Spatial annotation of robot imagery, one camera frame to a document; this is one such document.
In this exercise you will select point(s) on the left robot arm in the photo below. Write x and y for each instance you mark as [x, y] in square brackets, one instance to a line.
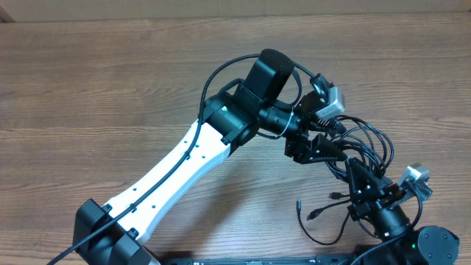
[116, 232]

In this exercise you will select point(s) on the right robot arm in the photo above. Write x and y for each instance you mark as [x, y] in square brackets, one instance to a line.
[394, 210]

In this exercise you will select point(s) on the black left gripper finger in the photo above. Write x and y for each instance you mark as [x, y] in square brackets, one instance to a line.
[331, 126]
[320, 149]

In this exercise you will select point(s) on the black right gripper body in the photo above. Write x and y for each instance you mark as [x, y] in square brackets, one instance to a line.
[363, 209]

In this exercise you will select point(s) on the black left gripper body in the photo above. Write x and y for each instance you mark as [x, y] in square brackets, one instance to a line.
[300, 146]

